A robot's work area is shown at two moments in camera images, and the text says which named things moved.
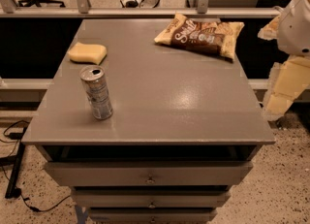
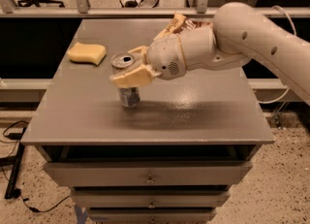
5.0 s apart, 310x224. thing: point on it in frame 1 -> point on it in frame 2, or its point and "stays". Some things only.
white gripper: (294, 30) -> (165, 57)
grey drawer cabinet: (186, 127) stays
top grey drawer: (148, 174) stays
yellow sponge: (87, 52) stays
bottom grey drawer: (153, 216) stays
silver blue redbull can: (95, 83) -> (130, 96)
